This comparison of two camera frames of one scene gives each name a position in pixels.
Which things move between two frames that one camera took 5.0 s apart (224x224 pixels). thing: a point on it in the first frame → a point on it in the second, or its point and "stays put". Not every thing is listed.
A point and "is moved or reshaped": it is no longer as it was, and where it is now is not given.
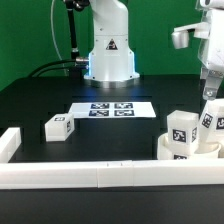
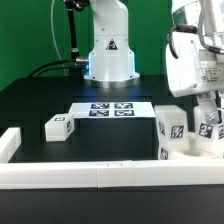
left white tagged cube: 59,127 stays put
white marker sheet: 111,109 stays put
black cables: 40,69 stays put
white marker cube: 182,131 is moved or reshaped
